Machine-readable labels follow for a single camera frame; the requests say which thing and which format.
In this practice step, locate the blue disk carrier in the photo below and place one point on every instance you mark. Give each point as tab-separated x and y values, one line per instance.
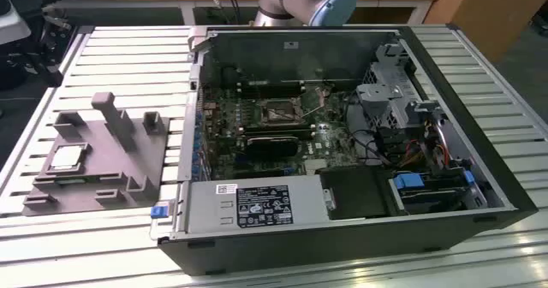
408	180

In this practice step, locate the CPU socket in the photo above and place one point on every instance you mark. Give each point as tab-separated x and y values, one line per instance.
280	111

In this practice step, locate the black open PC case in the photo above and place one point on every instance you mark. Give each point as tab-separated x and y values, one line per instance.
343	246

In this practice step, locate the small blue drive tab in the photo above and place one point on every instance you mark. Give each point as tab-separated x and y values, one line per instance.
470	177

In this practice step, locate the black RAM stick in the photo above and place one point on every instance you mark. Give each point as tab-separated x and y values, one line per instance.
278	130

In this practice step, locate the metal locking lever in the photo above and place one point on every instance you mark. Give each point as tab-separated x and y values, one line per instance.
316	103

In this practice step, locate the blue case latch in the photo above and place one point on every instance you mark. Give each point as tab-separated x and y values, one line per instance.
159	211

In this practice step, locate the green motherboard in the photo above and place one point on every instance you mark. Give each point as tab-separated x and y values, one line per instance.
330	143

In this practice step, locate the brown wooden cabinet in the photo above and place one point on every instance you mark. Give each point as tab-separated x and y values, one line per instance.
500	15

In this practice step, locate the green RAM stick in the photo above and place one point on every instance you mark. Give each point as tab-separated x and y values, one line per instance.
76	181

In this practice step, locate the silver chipset heat sink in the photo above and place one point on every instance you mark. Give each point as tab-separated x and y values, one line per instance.
316	166

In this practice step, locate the silver square CPU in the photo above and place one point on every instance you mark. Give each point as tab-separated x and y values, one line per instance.
66	158

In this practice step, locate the black disk bay cover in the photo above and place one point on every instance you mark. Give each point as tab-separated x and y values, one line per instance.
355	191

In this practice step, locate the silver power supply unit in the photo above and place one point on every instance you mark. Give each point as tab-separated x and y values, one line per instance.
206	204

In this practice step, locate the silver metal drive cage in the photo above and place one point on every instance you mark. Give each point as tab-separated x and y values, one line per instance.
387	92

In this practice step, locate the grey parts rack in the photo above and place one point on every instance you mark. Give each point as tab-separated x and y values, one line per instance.
107	159

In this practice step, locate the black graphics card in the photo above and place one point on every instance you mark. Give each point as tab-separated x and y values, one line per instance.
272	145

